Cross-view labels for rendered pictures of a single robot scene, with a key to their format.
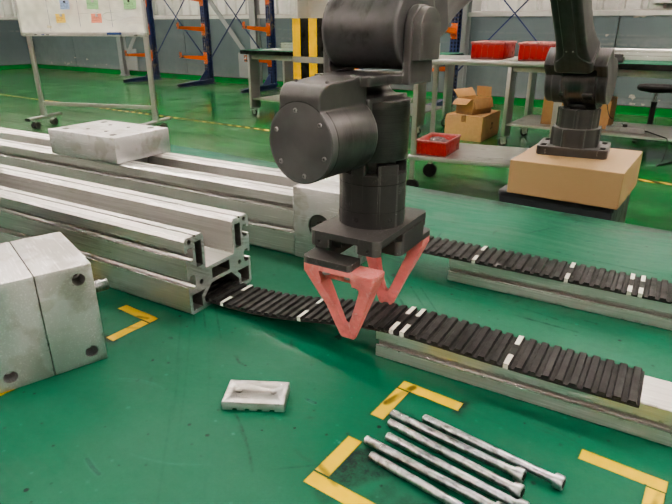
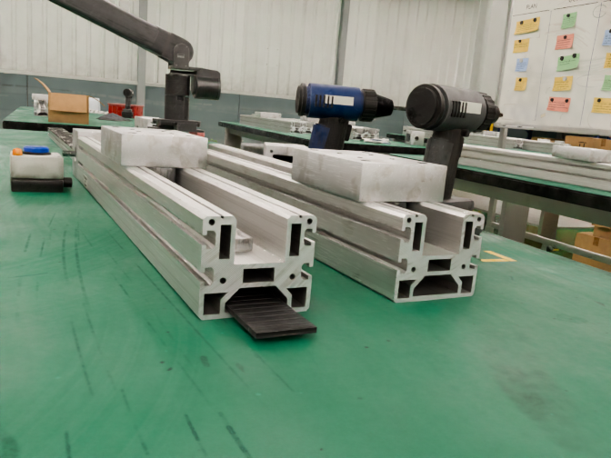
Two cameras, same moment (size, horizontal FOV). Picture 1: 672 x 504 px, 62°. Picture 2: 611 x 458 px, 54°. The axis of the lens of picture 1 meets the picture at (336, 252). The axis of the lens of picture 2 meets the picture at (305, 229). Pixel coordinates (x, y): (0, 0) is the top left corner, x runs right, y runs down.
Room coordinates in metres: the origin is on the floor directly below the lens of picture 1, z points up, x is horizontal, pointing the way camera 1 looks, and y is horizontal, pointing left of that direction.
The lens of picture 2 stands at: (1.52, 1.00, 0.95)
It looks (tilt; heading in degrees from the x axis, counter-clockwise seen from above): 11 degrees down; 211
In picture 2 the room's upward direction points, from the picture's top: 5 degrees clockwise
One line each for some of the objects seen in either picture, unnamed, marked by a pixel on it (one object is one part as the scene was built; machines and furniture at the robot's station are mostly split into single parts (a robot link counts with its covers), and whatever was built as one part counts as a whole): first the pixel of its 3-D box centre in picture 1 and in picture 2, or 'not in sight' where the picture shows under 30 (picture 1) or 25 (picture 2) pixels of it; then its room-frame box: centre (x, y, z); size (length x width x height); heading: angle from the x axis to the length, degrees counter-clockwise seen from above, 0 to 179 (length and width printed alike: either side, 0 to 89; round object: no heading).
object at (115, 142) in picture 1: (111, 148); (151, 155); (0.93, 0.37, 0.87); 0.16 x 0.11 x 0.07; 59
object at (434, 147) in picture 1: (480, 115); not in sight; (3.75, -0.95, 0.50); 1.03 x 0.55 x 1.01; 67
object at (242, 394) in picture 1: (256, 395); not in sight; (0.38, 0.06, 0.78); 0.05 x 0.03 x 0.01; 86
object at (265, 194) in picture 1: (115, 177); (149, 190); (0.93, 0.37, 0.82); 0.80 x 0.10 x 0.09; 59
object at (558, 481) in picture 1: (488, 448); not in sight; (0.31, -0.11, 0.78); 0.11 x 0.01 x 0.01; 50
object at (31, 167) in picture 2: not in sight; (41, 170); (0.89, 0.07, 0.81); 0.10 x 0.08 x 0.06; 149
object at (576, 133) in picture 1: (576, 130); not in sight; (1.03, -0.44, 0.88); 0.12 x 0.09 x 0.08; 62
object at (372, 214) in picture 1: (372, 198); (176, 111); (0.47, -0.03, 0.92); 0.10 x 0.07 x 0.07; 150
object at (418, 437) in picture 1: (450, 454); not in sight; (0.31, -0.08, 0.78); 0.11 x 0.01 x 0.01; 48
